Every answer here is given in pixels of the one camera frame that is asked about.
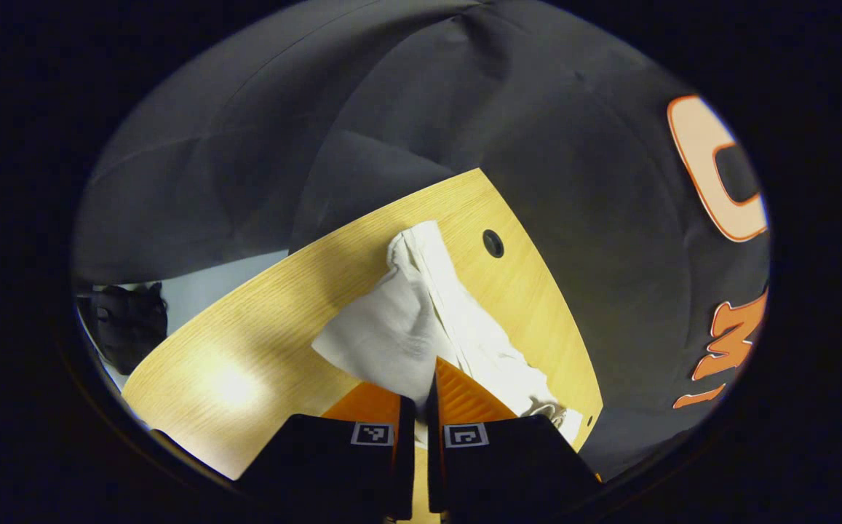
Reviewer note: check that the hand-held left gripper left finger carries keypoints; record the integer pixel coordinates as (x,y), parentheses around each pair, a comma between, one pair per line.
(404,466)

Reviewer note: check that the white jeans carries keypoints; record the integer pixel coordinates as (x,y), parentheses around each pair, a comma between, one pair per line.
(391,327)

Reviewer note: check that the black backdrop cloth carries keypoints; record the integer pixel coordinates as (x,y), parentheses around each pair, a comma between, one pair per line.
(464,109)

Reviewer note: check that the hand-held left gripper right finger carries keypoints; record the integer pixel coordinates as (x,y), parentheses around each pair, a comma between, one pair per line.
(437,473)

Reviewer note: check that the black bundle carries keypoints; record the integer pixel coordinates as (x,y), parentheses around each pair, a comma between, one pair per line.
(129,327)

